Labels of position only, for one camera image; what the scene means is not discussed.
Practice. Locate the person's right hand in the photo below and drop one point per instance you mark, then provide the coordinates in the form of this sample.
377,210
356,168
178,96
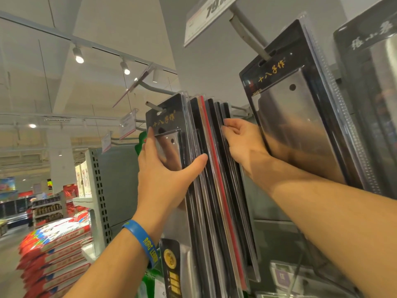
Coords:
248,145

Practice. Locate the person's left hand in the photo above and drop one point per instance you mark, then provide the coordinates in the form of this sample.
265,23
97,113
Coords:
158,189

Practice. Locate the grey metal display shelf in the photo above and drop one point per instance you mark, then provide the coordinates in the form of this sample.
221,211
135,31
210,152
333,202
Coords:
124,183

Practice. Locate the yellow packaged cleaver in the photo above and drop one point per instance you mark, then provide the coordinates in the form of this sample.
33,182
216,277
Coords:
231,229

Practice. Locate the white flip price tag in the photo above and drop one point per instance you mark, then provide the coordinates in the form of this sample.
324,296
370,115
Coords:
136,82

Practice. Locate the packaged cleaver wooden handle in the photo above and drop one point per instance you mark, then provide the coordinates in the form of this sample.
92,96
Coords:
372,89

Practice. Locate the person's right forearm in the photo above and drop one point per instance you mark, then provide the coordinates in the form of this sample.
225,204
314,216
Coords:
335,220

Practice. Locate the person's left forearm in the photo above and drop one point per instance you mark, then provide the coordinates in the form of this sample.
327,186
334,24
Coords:
114,270

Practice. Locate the white end shelf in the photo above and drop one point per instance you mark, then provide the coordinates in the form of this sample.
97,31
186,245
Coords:
99,183

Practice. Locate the dark shelf of bottles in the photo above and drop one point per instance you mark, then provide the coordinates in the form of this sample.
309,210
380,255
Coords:
46,211

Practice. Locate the blue wristband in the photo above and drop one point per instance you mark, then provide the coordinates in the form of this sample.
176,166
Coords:
144,240

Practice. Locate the white tall box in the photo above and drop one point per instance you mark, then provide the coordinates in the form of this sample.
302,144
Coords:
78,181
87,180

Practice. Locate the cluster of red bags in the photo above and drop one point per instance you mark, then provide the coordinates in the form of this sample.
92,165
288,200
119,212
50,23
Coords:
70,195

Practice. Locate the white track spot light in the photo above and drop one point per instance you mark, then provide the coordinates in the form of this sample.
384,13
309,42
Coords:
79,57
155,75

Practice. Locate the stack of red packets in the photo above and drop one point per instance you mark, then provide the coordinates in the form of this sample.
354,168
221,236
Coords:
52,245

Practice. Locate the bright ceiling light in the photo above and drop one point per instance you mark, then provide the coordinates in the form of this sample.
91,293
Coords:
125,70

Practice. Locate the round ceiling light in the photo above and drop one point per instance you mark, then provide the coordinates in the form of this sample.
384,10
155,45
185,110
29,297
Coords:
32,125

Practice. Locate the blue wall poster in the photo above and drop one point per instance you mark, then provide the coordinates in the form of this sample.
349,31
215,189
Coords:
7,184

